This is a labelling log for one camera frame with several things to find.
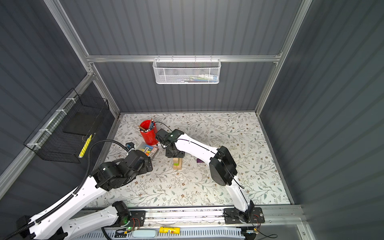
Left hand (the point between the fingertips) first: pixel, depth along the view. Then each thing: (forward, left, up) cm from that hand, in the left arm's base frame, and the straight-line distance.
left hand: (144, 163), depth 73 cm
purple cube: (+9, -28, -17) cm, 34 cm away
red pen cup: (+23, +2, -2) cm, 23 cm away
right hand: (+9, -14, -10) cm, 19 cm away
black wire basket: (+12, +39, +9) cm, 42 cm away
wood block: (+6, -16, -10) cm, 19 cm away
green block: (+6, -14, -16) cm, 22 cm away
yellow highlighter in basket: (+6, +26, +9) cm, 28 cm away
